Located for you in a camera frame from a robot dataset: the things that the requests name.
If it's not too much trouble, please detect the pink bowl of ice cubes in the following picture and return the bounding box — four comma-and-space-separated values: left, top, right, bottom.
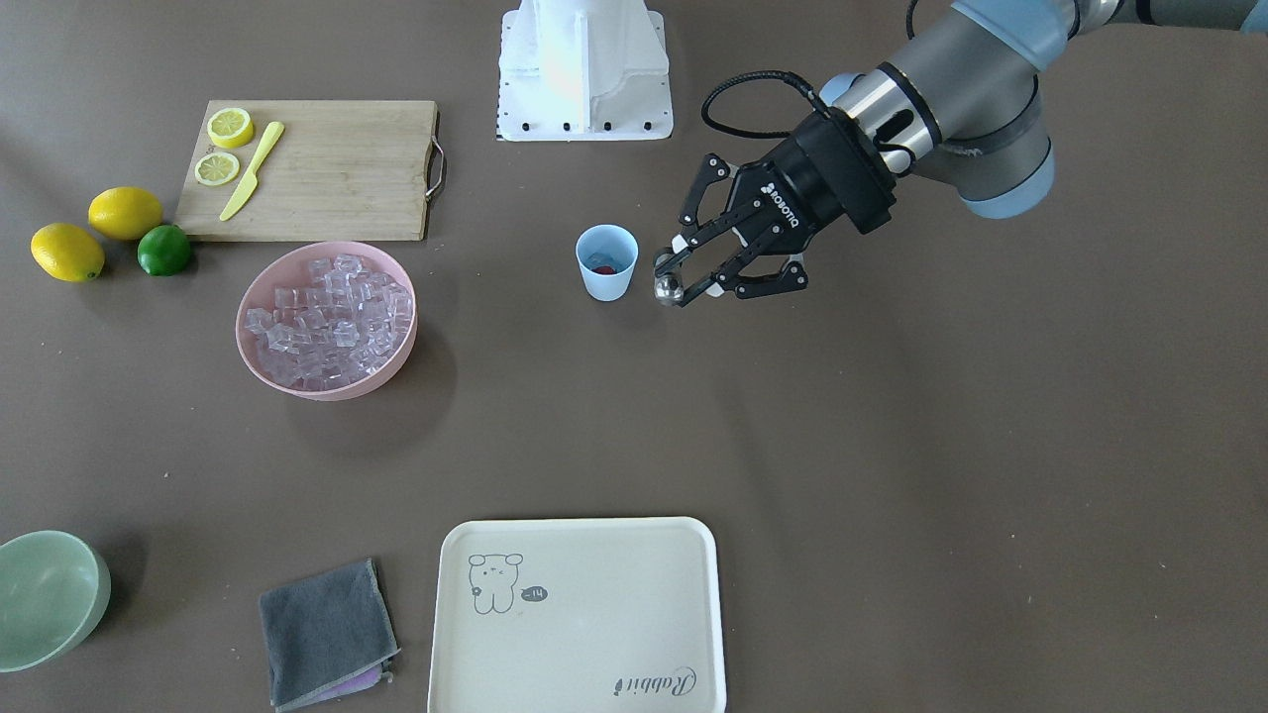
235, 241, 418, 401

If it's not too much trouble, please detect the grey folded cloth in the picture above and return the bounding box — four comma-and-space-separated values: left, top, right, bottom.
257, 559, 399, 712

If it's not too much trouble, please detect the light blue plastic cup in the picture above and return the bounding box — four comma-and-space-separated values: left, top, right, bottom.
574, 223, 639, 302

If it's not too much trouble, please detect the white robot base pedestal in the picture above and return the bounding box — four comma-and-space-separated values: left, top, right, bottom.
495, 1, 675, 142

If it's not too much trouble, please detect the yellow lemon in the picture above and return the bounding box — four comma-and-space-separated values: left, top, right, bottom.
87, 186, 164, 241
29, 223, 107, 283

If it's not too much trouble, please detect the wooden cutting board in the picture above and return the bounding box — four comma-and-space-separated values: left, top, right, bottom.
172, 99, 444, 244

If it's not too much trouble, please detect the brown table mat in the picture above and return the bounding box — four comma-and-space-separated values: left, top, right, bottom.
1, 1, 1267, 712

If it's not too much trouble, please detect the green lime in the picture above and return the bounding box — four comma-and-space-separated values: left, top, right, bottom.
136, 223, 193, 277

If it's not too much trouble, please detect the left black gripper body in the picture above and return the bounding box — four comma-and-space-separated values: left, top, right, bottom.
728, 107, 896, 255

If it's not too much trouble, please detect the cream rabbit tray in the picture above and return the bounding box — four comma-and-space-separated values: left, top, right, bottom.
426, 516, 728, 712

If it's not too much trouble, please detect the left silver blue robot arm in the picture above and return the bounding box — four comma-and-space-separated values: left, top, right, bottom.
654, 1, 1265, 307

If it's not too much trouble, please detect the green ceramic bowl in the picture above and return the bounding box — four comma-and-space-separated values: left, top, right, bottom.
1, 532, 112, 672

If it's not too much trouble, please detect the yellow plastic knife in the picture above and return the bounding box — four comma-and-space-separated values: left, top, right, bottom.
218, 121, 285, 222

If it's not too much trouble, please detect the lemon half slice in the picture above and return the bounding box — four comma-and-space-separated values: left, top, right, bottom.
193, 151, 241, 188
205, 107, 257, 148

